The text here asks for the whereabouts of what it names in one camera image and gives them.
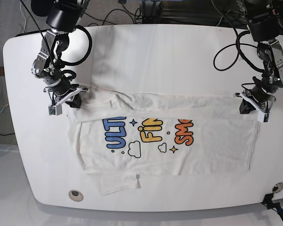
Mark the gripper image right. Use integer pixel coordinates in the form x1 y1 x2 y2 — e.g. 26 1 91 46
234 86 276 114

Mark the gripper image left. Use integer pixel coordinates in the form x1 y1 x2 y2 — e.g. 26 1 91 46
43 84 89 108

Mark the white printed T-shirt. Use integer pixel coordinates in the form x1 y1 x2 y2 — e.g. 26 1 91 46
67 90 260 195

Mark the right table grommet hole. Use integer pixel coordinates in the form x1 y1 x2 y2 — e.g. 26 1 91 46
272 182 283 194

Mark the table grommet hole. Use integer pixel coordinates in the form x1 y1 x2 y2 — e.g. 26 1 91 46
68 190 83 202
272 182 283 194

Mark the left table grommet hole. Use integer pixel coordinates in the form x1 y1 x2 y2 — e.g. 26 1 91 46
68 190 83 202

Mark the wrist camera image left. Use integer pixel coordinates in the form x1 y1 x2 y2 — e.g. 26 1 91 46
48 105 62 116

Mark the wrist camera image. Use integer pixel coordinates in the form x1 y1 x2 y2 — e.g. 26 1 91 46
257 111 269 123
48 105 62 116

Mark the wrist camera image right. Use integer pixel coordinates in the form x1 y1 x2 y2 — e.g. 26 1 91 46
257 111 269 123

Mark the black clamp with cable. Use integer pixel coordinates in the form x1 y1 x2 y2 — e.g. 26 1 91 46
261 194 283 222

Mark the black aluminium frame stand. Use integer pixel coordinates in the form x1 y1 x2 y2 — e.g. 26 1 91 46
138 0 218 25

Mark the white floor cable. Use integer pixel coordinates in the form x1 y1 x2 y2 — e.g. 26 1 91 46
18 0 28 33

